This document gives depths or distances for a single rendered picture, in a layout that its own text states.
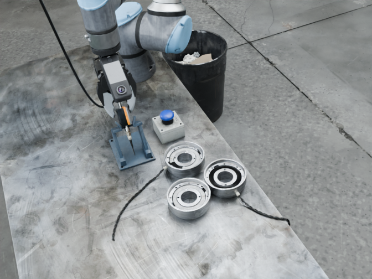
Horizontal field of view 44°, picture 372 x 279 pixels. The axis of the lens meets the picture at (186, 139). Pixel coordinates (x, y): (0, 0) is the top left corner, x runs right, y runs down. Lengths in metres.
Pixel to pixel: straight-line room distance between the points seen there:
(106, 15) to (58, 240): 0.53
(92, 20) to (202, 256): 0.58
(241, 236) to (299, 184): 1.21
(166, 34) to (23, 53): 2.21
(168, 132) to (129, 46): 0.34
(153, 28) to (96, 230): 0.62
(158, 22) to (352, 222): 1.25
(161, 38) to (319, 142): 1.31
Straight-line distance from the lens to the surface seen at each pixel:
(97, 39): 1.10
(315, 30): 3.40
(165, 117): 1.27
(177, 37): 1.39
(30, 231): 1.19
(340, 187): 2.28
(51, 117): 1.49
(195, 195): 1.13
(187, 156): 1.23
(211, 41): 2.53
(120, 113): 1.22
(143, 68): 1.53
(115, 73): 1.12
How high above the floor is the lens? 1.69
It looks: 43 degrees down
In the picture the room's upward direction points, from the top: 6 degrees counter-clockwise
